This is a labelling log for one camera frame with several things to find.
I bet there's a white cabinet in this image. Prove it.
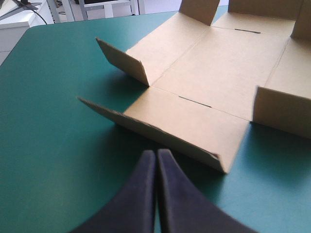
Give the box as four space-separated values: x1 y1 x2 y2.
0 0 55 66

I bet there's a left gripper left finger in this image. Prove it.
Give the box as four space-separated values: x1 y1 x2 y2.
71 150 156 233

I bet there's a grey metal rack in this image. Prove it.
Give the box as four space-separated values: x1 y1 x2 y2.
47 0 146 24

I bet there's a brown cardboard box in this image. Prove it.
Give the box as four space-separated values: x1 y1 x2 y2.
77 0 311 174

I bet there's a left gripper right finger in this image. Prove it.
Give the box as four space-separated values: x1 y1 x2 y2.
157 149 259 233

